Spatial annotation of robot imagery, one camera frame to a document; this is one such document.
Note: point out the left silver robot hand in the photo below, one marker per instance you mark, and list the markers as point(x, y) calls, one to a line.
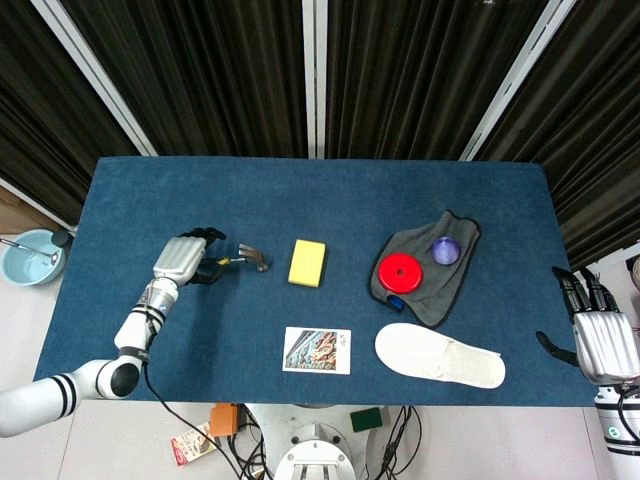
point(178, 259)

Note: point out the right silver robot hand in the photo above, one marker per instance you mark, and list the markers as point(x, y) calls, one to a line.
point(600, 345)

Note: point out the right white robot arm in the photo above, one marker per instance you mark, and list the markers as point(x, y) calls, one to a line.
point(620, 430)

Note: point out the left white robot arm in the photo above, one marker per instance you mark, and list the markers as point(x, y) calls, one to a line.
point(95, 370)

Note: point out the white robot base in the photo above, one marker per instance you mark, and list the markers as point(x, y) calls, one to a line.
point(315, 440)

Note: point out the yellow sponge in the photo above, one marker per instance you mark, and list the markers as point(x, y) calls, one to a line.
point(307, 263)

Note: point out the green object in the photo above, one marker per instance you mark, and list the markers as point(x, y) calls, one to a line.
point(366, 419)

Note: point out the metal ladle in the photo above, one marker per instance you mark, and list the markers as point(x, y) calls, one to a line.
point(35, 248)

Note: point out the light blue bowl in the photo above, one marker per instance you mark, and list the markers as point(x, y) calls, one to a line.
point(30, 260)

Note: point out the blue table cloth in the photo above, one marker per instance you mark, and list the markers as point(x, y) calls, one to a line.
point(320, 210)

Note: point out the white slipper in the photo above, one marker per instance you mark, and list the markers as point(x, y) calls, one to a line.
point(440, 362)

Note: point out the picture postcard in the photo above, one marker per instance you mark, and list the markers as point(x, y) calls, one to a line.
point(317, 350)

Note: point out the orange box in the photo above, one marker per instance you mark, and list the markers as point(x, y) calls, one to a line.
point(223, 419)

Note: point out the grey cloth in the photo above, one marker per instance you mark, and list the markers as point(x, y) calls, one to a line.
point(435, 285)

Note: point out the purple ball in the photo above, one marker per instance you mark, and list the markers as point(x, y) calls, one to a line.
point(446, 251)

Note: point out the printed paper package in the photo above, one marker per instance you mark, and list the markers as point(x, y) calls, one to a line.
point(194, 444)

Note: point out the blue small object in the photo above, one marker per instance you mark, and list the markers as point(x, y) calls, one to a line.
point(396, 303)

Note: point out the red disc with hole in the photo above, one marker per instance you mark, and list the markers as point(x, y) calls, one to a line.
point(400, 273)

